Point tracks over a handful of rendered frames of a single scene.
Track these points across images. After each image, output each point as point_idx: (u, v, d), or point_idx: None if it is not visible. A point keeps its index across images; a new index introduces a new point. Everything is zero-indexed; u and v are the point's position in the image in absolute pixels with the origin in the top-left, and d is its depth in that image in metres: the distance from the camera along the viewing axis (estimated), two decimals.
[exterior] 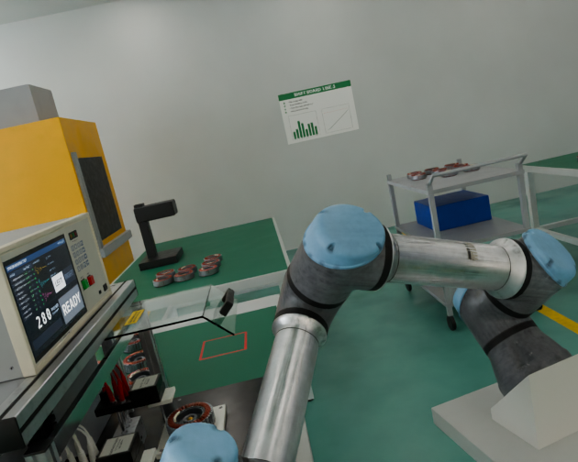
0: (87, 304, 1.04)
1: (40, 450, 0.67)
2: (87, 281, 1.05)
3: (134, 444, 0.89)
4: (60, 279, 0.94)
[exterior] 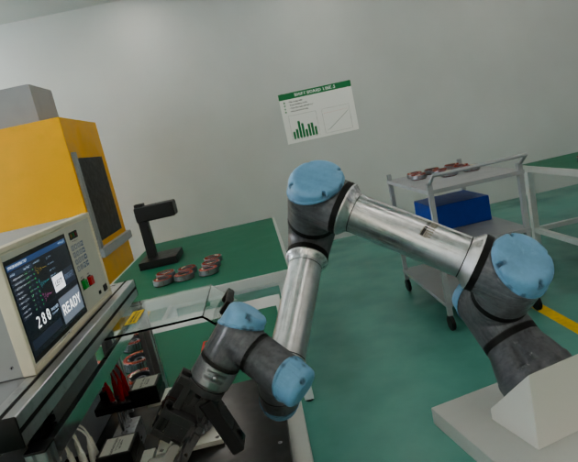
0: (87, 304, 1.04)
1: (40, 450, 0.67)
2: (87, 281, 1.05)
3: (134, 444, 0.89)
4: (60, 279, 0.94)
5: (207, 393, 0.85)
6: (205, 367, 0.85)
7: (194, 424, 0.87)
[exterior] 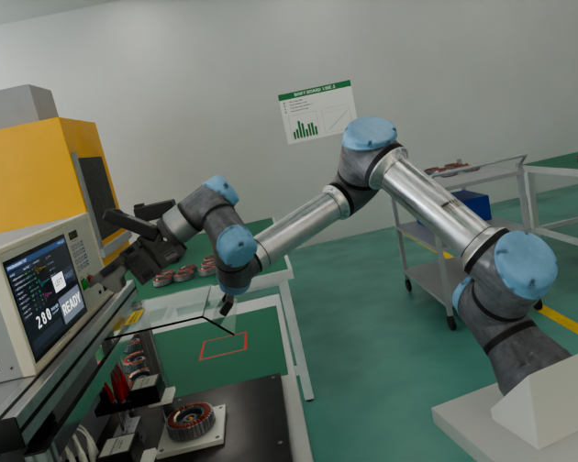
0: (87, 304, 1.04)
1: (40, 450, 0.67)
2: (87, 281, 1.05)
3: (134, 444, 0.89)
4: (60, 279, 0.94)
5: None
6: None
7: None
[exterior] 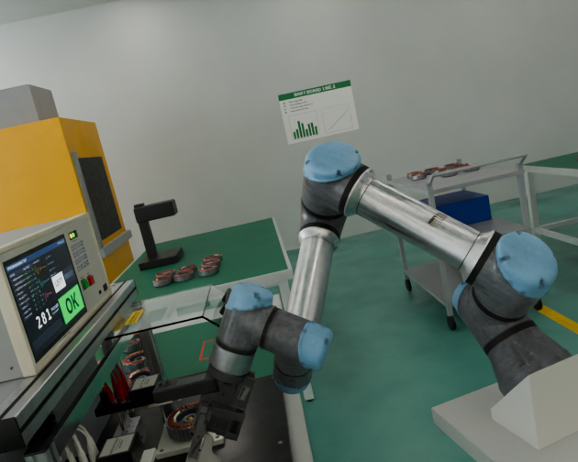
0: (87, 304, 1.04)
1: (40, 450, 0.67)
2: (87, 281, 1.05)
3: (134, 444, 0.89)
4: (60, 279, 0.94)
5: None
6: None
7: None
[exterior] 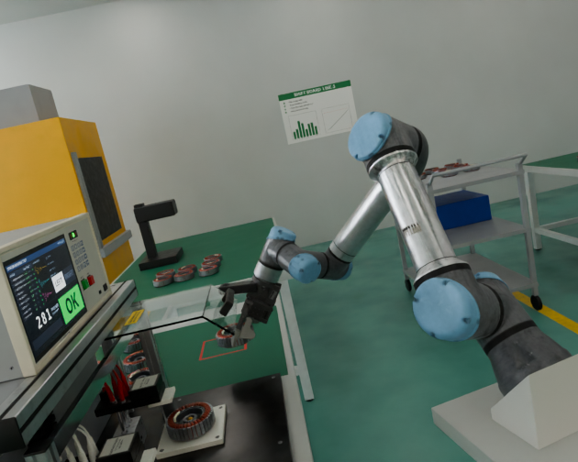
0: (87, 304, 1.04)
1: (40, 450, 0.67)
2: (87, 281, 1.05)
3: (134, 444, 0.89)
4: (60, 279, 0.94)
5: None
6: None
7: None
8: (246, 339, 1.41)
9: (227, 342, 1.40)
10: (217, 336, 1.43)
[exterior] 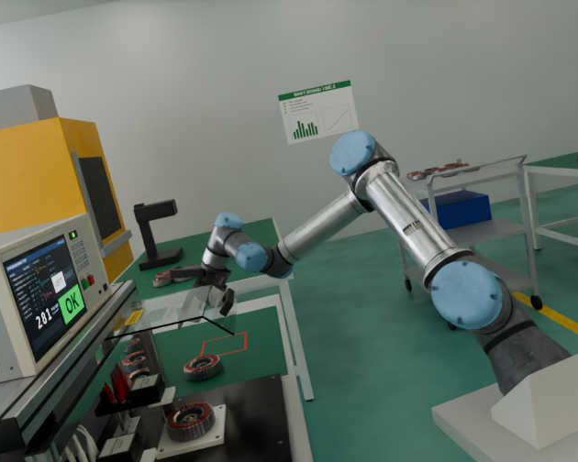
0: (87, 304, 1.04)
1: (40, 450, 0.67)
2: (87, 281, 1.05)
3: (134, 444, 0.89)
4: (60, 279, 0.94)
5: None
6: None
7: None
8: (208, 374, 1.46)
9: (191, 376, 1.46)
10: (184, 368, 1.50)
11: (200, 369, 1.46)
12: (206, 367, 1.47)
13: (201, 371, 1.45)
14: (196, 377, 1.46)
